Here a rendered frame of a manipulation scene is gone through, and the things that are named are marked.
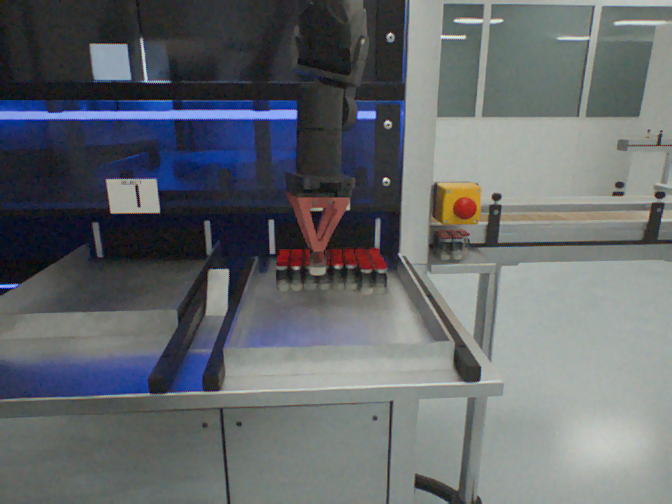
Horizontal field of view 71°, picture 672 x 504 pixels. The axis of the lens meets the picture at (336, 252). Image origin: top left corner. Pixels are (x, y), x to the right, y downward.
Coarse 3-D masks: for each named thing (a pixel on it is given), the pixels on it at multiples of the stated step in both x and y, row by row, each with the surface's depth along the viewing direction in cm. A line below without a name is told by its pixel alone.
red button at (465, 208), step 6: (462, 198) 84; (468, 198) 84; (456, 204) 84; (462, 204) 84; (468, 204) 84; (474, 204) 84; (456, 210) 84; (462, 210) 84; (468, 210) 84; (474, 210) 84; (462, 216) 84; (468, 216) 84
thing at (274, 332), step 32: (256, 256) 84; (256, 288) 78; (416, 288) 71; (256, 320) 67; (288, 320) 67; (320, 320) 67; (352, 320) 67; (384, 320) 67; (416, 320) 67; (224, 352) 52; (256, 352) 52; (288, 352) 53; (320, 352) 53; (352, 352) 53; (384, 352) 53; (416, 352) 53; (448, 352) 54
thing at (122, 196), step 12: (108, 180) 82; (120, 180) 82; (132, 180) 82; (144, 180) 82; (108, 192) 82; (120, 192) 82; (132, 192) 83; (144, 192) 83; (156, 192) 83; (120, 204) 83; (132, 204) 83; (144, 204) 83; (156, 204) 83
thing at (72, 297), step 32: (64, 256) 84; (192, 256) 95; (32, 288) 74; (64, 288) 78; (96, 288) 78; (128, 288) 78; (160, 288) 78; (192, 288) 71; (0, 320) 61; (32, 320) 61; (64, 320) 61; (96, 320) 62; (128, 320) 62; (160, 320) 62
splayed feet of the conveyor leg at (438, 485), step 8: (416, 480) 143; (424, 480) 141; (432, 480) 139; (424, 488) 140; (432, 488) 137; (440, 488) 135; (448, 488) 134; (440, 496) 135; (448, 496) 133; (456, 496) 130
